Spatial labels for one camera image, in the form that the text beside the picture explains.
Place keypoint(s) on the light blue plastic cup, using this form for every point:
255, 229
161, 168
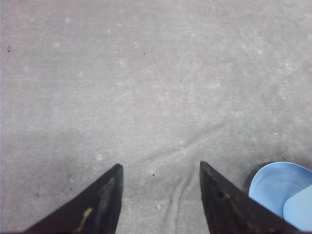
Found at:
297, 210

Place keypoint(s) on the blue plastic plate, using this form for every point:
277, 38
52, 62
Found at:
276, 182

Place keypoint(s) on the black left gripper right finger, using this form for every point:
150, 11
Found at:
228, 210

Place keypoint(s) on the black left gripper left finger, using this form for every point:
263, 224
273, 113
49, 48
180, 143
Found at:
95, 210

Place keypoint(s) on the grey table cloth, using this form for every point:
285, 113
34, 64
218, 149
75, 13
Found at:
157, 86

